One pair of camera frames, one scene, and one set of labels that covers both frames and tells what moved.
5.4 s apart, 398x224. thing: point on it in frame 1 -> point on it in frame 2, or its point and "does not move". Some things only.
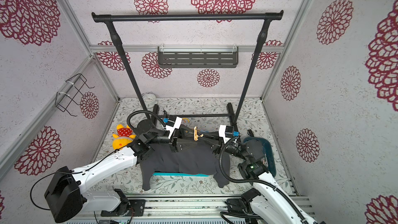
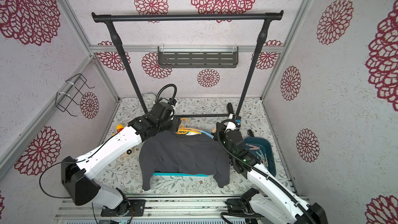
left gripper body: (172, 141) -> (172, 124)
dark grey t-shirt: (194, 156) does not move
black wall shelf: (195, 57) does not move
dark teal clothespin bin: (268, 153) does not move
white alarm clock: (150, 99) does not move
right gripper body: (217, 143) -> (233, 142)
